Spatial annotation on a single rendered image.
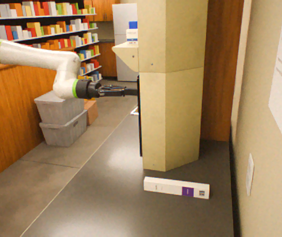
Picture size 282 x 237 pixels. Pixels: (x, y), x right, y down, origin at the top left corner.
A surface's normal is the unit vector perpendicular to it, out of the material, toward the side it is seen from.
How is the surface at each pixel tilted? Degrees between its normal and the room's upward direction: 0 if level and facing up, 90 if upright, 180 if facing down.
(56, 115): 96
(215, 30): 90
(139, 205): 0
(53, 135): 96
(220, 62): 90
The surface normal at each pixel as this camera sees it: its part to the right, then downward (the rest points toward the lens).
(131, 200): -0.04, -0.93
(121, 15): -0.28, 0.37
